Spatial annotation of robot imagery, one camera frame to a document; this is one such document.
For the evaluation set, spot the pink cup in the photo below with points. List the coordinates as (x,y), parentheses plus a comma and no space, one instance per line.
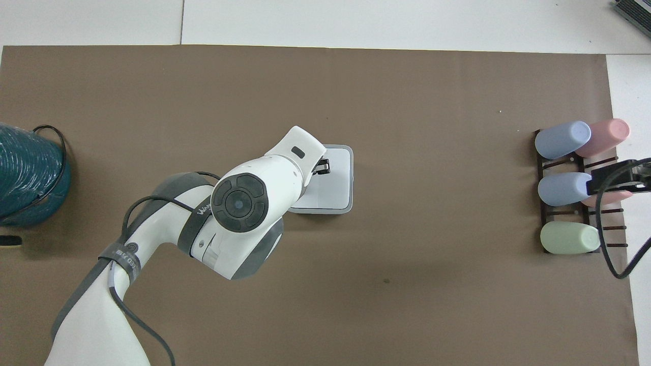
(608,136)
(613,197)

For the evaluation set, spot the green cup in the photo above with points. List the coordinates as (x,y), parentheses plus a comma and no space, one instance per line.
(569,238)

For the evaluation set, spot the grey keyboard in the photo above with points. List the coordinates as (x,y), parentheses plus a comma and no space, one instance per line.
(634,11)

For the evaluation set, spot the teal woven basket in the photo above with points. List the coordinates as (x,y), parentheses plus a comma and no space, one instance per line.
(25,173)

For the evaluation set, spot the black stand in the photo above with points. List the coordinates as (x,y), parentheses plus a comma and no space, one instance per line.
(9,241)

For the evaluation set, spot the blue cup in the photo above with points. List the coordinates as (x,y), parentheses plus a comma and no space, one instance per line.
(562,189)
(562,141)

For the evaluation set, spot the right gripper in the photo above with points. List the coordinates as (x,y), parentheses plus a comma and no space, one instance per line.
(642,178)

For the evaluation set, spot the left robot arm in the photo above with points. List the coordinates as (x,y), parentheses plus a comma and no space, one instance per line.
(254,173)

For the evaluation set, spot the white trash can grey rim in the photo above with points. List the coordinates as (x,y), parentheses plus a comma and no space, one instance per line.
(336,184)

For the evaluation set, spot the dark brown cup rack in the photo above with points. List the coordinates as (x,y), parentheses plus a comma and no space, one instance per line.
(564,212)

